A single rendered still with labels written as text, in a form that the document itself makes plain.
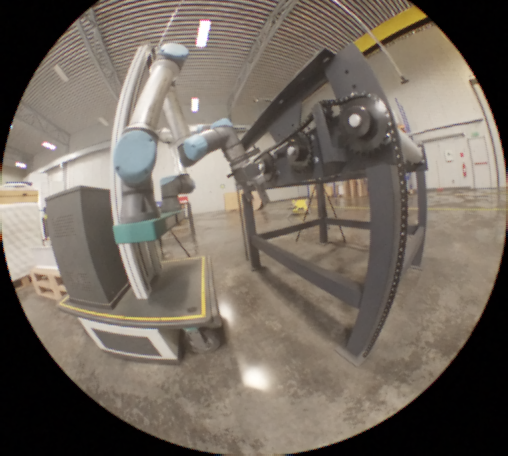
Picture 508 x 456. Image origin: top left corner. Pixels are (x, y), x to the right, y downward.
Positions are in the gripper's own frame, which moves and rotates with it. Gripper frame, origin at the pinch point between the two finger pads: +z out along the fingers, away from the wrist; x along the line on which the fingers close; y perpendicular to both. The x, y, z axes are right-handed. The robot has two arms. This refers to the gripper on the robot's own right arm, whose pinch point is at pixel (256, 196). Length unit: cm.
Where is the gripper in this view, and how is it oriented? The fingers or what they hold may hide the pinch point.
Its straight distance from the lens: 59.4
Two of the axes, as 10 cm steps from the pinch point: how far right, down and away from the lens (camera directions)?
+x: 4.3, 1.1, -9.0
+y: -8.0, 5.2, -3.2
